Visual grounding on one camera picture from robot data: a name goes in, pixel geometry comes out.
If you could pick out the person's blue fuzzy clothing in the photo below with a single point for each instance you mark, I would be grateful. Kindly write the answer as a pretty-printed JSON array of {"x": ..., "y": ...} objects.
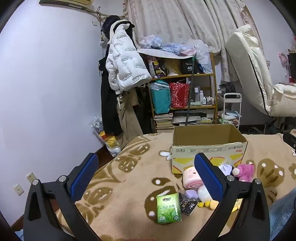
[{"x": 284, "y": 217}]

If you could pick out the stack of books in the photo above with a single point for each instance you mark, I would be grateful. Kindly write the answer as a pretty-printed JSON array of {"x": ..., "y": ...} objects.
[{"x": 164, "y": 122}]

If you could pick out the plastic bag of items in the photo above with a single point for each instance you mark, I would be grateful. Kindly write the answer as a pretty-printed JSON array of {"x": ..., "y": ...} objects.
[{"x": 108, "y": 141}]

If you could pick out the printed cardboard box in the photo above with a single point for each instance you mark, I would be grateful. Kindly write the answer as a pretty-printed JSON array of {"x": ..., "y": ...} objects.
[{"x": 222, "y": 148}]

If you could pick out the wooden shelf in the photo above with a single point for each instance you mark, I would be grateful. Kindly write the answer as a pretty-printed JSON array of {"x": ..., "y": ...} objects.
[{"x": 211, "y": 64}]

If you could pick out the row of cosmetic bottles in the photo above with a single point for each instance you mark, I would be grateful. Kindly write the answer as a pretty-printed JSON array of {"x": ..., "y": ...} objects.
[{"x": 201, "y": 96}]

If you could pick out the black coat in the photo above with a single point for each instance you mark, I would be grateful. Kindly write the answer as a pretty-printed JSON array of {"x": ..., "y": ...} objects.
[{"x": 108, "y": 104}]

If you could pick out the white duck plush toy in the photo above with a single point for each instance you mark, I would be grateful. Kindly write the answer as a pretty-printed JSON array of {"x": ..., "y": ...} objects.
[{"x": 203, "y": 193}]

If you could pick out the white puffer jacket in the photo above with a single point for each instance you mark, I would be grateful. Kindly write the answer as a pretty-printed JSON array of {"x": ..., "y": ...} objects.
[{"x": 124, "y": 62}]

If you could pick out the black rod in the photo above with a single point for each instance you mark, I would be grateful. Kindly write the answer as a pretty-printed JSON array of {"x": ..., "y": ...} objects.
[{"x": 190, "y": 92}]

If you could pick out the teal bag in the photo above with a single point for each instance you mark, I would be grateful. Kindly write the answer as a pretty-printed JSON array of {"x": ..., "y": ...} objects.
[{"x": 161, "y": 99}]

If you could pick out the floral curtain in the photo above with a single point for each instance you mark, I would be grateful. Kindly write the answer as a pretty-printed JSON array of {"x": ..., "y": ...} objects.
[{"x": 185, "y": 20}]

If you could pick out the black packet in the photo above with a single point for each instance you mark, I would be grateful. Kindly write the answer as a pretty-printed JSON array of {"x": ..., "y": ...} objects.
[{"x": 188, "y": 207}]

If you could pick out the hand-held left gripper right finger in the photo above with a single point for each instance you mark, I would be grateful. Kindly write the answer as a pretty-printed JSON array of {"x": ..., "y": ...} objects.
[{"x": 208, "y": 178}]

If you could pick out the white flat board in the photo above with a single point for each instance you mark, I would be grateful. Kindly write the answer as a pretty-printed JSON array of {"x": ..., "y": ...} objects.
[{"x": 161, "y": 53}]

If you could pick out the air conditioner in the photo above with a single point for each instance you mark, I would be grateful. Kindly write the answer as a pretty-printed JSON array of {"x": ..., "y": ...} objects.
[{"x": 69, "y": 2}]

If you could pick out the beige pants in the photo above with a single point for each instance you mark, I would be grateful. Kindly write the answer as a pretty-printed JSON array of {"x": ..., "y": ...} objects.
[{"x": 129, "y": 120}]

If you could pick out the black box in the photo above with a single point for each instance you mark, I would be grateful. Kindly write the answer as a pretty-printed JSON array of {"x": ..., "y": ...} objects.
[{"x": 187, "y": 67}]

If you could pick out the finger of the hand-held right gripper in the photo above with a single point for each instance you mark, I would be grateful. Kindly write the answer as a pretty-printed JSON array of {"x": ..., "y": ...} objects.
[{"x": 290, "y": 139}]

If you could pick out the pink roll plush toy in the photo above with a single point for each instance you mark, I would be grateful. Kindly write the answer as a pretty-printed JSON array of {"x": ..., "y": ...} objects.
[{"x": 190, "y": 177}]

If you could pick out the purple plush toy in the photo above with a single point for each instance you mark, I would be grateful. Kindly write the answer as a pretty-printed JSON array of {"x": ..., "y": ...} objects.
[{"x": 226, "y": 169}]

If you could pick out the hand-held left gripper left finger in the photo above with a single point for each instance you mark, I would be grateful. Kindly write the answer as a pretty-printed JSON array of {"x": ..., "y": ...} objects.
[{"x": 84, "y": 178}]

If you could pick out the white padded chair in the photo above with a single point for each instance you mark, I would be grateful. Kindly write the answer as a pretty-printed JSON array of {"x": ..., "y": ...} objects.
[{"x": 249, "y": 64}]

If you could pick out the pile of papers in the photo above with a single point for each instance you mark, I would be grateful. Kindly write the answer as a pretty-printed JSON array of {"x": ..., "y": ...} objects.
[{"x": 198, "y": 118}]

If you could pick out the white cart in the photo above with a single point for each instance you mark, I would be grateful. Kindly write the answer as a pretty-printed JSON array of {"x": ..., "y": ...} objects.
[{"x": 231, "y": 95}]

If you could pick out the pink fan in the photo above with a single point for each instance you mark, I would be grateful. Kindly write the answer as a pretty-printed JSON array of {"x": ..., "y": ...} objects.
[{"x": 284, "y": 61}]

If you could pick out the small purple plush piece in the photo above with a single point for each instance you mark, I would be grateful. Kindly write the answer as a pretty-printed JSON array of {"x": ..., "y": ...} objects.
[{"x": 191, "y": 194}]

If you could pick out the wall outlet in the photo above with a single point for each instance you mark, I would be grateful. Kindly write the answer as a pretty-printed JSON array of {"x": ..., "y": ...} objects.
[
  {"x": 31, "y": 177},
  {"x": 18, "y": 189}
]

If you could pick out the magenta bear plush toy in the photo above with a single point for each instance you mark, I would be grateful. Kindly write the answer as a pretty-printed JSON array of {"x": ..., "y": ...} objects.
[{"x": 245, "y": 171}]

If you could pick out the pile of plastic bags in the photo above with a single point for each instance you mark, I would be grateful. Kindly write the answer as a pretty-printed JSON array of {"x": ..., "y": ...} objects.
[{"x": 166, "y": 45}]

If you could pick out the red bag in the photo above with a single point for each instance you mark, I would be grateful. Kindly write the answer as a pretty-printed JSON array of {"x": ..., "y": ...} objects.
[{"x": 179, "y": 95}]

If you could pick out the green tissue pack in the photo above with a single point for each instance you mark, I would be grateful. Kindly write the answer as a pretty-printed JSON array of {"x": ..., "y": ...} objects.
[{"x": 168, "y": 208}]

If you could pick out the patterned purple bag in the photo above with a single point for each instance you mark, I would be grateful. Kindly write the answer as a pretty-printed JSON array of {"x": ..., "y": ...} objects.
[{"x": 157, "y": 66}]

